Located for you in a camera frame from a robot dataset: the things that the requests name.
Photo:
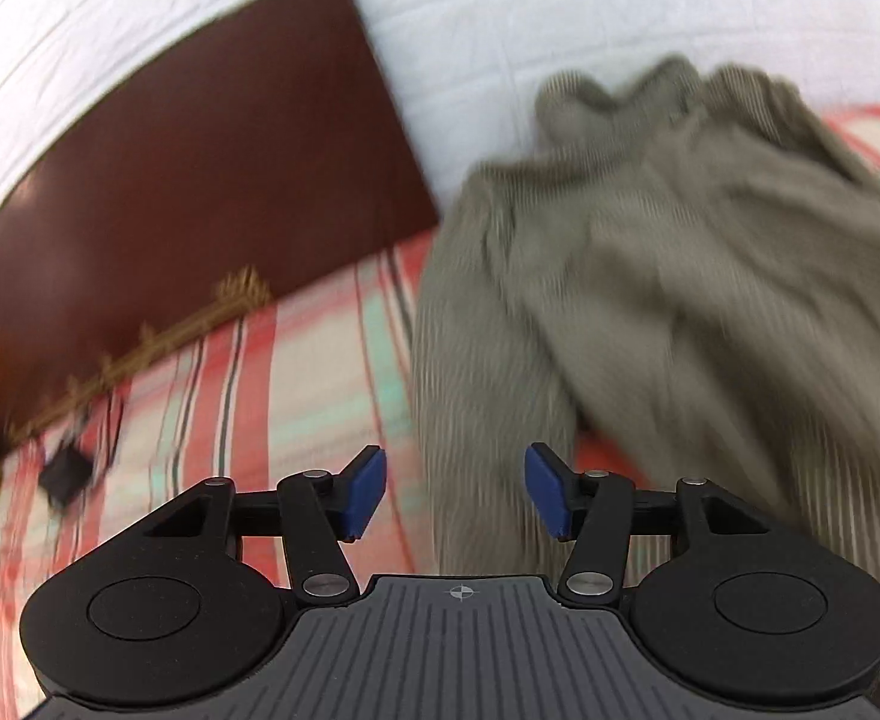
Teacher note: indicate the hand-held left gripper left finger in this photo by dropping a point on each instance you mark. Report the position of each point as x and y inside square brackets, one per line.
[365, 491]

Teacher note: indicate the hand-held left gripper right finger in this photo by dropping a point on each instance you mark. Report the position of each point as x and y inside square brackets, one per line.
[545, 491]

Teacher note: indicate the green striped checked shirt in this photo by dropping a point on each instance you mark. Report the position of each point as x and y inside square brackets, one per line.
[635, 277]

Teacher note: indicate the red plaid bed sheet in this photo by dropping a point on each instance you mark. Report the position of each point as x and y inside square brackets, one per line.
[275, 390]

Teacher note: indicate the dark brown wooden headboard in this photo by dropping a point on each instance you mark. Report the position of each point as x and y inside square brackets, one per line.
[185, 202]

